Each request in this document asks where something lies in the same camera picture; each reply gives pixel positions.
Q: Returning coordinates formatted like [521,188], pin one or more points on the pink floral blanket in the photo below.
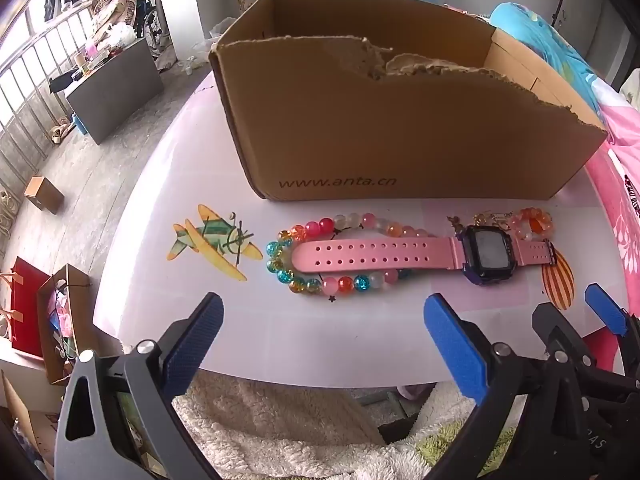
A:
[620,185]

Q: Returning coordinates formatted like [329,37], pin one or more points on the metal window railing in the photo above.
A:
[30,85]

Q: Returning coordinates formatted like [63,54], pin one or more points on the pile of beige clothes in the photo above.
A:
[120,7]

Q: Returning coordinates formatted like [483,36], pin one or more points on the blue printed quilt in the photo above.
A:
[550,45]

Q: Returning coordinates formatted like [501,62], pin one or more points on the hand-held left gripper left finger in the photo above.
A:
[195,345]

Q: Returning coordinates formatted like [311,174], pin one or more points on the red paper bag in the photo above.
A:
[30,305]

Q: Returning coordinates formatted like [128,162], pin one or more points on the orange striped balloon sticker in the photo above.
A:
[560,280]

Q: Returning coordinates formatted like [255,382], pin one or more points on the white fluffy cloth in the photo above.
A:
[275,435]

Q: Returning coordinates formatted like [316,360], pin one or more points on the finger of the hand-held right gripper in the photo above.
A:
[550,327]
[605,309]

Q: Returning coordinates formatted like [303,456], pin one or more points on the small brown cardboard box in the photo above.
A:
[44,194]

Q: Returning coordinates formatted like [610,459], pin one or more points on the wheelchair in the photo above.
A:
[152,22]

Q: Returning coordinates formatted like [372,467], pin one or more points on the green fluffy cloth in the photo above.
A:
[450,447]

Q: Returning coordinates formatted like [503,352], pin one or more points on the airplane sticker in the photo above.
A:
[210,240]

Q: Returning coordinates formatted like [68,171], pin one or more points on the grey cabinet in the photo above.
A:
[125,85]

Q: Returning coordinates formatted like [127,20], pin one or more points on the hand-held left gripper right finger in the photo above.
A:
[455,350]

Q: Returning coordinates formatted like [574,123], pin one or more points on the brown paper bag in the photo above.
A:
[46,332]

